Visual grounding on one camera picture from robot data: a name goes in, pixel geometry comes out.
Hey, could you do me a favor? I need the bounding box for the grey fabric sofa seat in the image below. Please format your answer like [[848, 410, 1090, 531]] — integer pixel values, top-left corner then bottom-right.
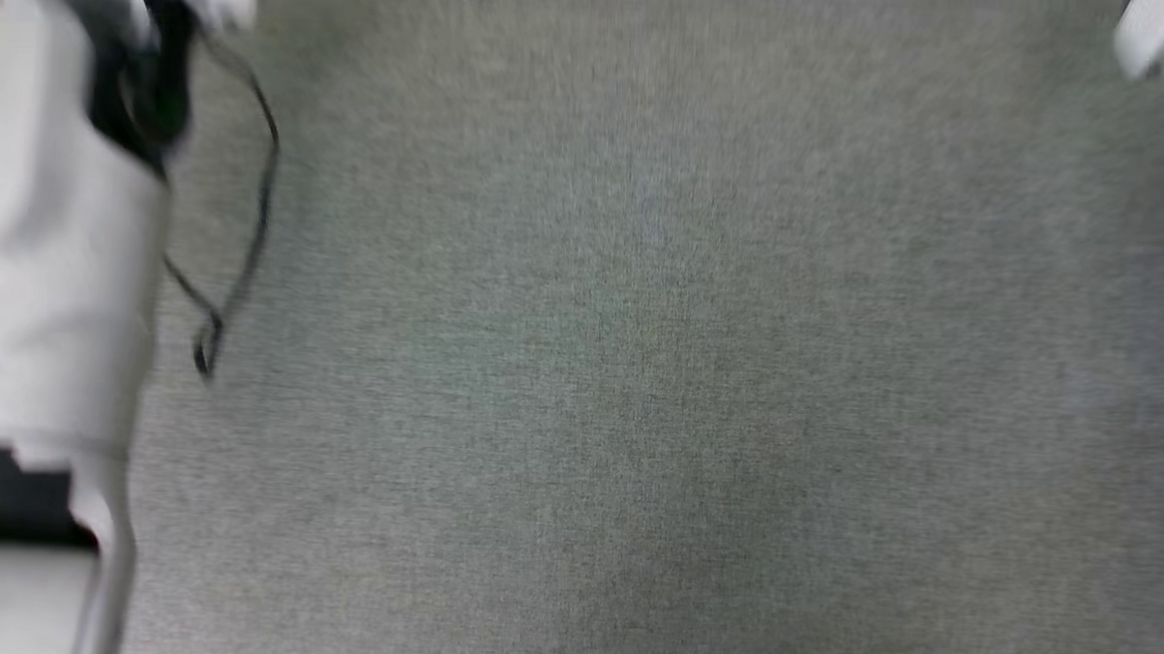
[[96, 0, 1164, 654]]

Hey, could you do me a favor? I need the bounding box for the thin black cable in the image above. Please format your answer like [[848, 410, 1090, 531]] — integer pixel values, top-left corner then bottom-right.
[[158, 32, 285, 385]]

